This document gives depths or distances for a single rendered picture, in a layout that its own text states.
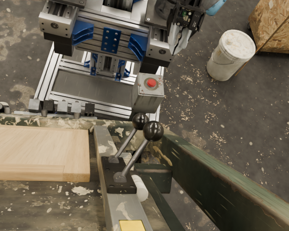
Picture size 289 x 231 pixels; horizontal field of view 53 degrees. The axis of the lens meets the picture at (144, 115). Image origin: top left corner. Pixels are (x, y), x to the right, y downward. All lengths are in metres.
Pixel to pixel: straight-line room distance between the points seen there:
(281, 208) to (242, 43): 2.15
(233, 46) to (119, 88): 1.00
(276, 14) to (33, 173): 2.56
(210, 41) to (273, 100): 0.81
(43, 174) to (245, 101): 2.27
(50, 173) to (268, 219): 0.42
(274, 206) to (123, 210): 0.24
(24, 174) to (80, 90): 1.47
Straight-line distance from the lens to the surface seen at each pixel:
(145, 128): 0.50
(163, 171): 0.92
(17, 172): 0.66
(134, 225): 0.40
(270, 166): 2.57
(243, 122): 2.61
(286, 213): 0.50
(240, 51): 2.50
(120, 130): 1.21
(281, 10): 2.85
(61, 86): 2.10
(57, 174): 0.65
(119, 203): 0.46
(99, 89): 2.09
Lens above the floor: 1.99
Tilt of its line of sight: 60 degrees down
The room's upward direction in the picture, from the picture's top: 26 degrees clockwise
